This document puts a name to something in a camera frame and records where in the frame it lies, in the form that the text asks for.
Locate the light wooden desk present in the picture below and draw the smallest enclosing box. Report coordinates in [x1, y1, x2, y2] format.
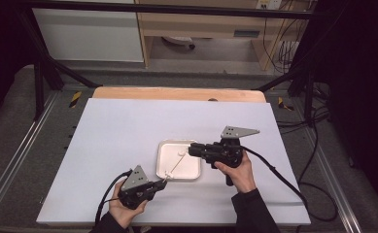
[133, 0, 309, 71]

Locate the black floor cable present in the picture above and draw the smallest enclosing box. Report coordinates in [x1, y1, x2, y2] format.
[275, 82, 331, 195]

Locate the white power strip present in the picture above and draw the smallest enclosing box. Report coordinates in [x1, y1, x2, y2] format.
[256, 0, 284, 11]

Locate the white cabinet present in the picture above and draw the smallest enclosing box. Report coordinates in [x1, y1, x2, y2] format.
[31, 7, 145, 63]

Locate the person's right hand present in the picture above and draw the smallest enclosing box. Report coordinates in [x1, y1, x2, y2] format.
[214, 150, 258, 194]

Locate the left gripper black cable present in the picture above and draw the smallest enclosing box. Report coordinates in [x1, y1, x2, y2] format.
[94, 170, 133, 226]

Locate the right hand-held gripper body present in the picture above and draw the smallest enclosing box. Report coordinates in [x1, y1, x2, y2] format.
[204, 125, 261, 187]

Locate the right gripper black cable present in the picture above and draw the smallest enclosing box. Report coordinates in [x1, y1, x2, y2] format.
[240, 145, 339, 223]

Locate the black curtain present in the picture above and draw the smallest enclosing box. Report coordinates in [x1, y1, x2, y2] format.
[0, 0, 35, 125]
[301, 0, 378, 212]

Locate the hanging black cables bundle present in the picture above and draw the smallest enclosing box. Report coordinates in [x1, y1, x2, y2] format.
[262, 0, 311, 75]

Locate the white board sheet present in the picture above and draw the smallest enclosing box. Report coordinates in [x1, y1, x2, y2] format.
[36, 97, 312, 227]

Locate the black metal frame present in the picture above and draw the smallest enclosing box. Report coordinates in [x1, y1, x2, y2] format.
[15, 0, 322, 128]

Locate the aluminium floor rail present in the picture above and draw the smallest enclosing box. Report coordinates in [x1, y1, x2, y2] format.
[0, 91, 61, 215]
[297, 122, 363, 233]

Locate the thin wooden stick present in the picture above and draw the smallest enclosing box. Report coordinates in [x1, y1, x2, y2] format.
[164, 153, 188, 179]

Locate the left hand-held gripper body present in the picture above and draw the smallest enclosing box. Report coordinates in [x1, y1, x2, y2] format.
[118, 165, 160, 210]

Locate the person's left hand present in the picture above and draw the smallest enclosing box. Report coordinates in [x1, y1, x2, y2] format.
[108, 181, 150, 229]

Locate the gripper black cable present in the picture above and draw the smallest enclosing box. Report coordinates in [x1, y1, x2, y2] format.
[94, 170, 133, 226]
[240, 145, 339, 223]

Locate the office chair base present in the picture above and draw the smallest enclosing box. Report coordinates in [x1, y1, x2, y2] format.
[161, 35, 196, 50]

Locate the wooden table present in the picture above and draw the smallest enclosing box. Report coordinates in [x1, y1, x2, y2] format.
[92, 85, 267, 104]

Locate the white rectangular tray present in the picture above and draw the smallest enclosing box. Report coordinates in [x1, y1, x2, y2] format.
[155, 139, 202, 182]

